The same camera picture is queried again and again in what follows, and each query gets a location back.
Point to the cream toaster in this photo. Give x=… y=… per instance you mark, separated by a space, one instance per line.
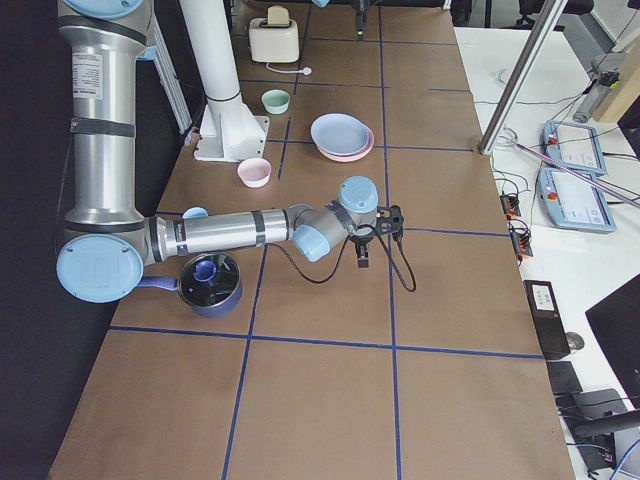
x=273 y=43

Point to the orange connector block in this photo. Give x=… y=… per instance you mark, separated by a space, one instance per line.
x=519 y=231

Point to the dark blue pot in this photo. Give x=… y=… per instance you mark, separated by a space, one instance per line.
x=210 y=284

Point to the black box with label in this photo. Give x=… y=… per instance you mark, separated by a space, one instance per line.
x=546 y=318

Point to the green bowl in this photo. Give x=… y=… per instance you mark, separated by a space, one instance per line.
x=275 y=101

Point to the aluminium frame post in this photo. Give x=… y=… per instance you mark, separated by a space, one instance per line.
x=549 y=16

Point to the white mounting post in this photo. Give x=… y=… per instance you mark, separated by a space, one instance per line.
x=229 y=131

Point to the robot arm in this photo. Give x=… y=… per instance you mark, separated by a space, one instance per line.
x=113 y=232
x=324 y=3

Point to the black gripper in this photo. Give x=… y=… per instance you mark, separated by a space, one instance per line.
x=360 y=10
x=360 y=240

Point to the black monitor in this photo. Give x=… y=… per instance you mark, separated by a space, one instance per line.
x=615 y=323

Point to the blue cup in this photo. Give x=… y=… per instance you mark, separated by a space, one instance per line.
x=195 y=212

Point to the grey water bottle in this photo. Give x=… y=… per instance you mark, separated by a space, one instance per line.
x=598 y=91

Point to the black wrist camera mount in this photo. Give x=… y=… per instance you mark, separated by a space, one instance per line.
x=390 y=220

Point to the pink plate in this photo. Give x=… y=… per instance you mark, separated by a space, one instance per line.
x=353 y=157

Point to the far teach pendant tablet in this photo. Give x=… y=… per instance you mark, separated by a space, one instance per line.
x=574 y=145

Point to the near teach pendant tablet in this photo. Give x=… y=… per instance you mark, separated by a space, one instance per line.
x=574 y=204

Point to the blue plate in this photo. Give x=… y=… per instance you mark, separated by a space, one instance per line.
x=339 y=134

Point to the pink bowl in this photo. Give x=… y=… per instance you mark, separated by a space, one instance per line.
x=254 y=172

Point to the toast slice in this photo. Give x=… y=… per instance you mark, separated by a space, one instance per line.
x=278 y=17

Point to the teach pendant tablet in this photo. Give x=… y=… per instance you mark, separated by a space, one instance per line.
x=574 y=145
x=574 y=204

